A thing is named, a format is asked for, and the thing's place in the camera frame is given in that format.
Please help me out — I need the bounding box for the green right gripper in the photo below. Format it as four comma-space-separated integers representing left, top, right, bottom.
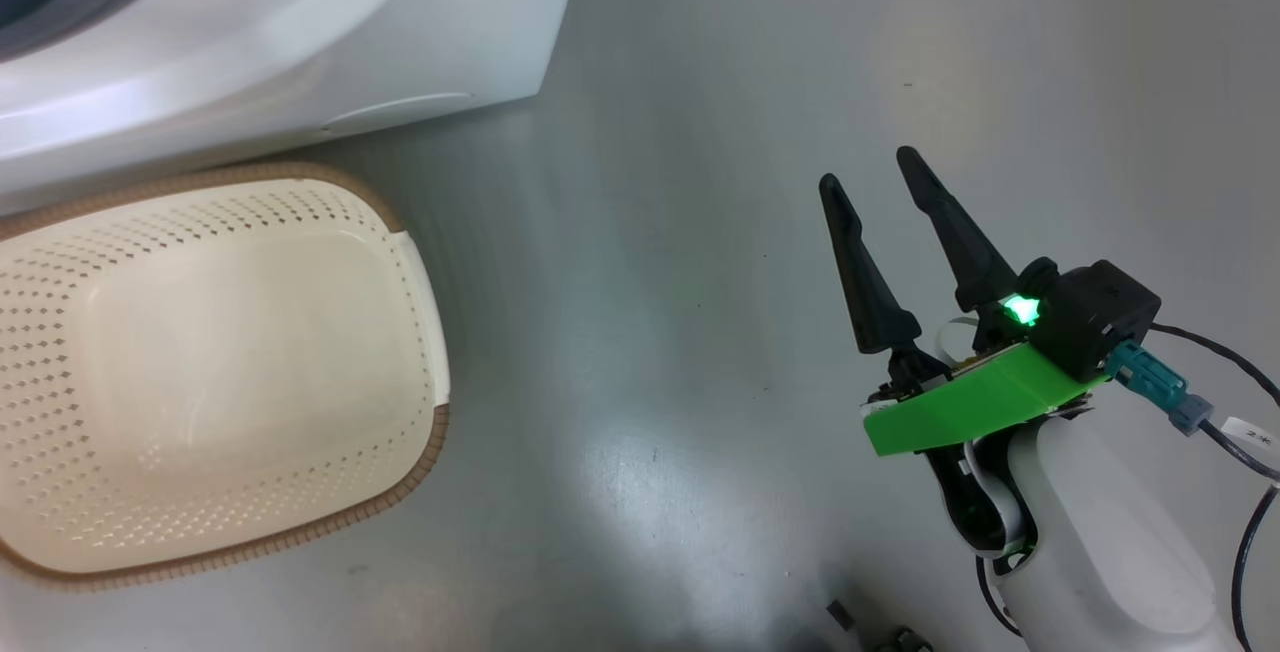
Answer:
817, 144, 1110, 559

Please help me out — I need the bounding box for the white front-load washing machine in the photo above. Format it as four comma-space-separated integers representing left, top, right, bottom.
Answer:
0, 0, 590, 200

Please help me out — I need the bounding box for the cream perforated laundry basket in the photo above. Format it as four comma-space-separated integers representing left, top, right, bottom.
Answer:
0, 161, 452, 592

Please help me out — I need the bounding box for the round white filter cover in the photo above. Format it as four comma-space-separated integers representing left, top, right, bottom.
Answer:
320, 90, 477, 135

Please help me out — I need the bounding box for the black cable with teal connector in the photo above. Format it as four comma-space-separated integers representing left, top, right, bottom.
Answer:
1104, 339, 1280, 652

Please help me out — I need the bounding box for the thin black cable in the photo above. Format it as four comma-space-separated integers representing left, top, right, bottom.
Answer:
1147, 323, 1280, 404

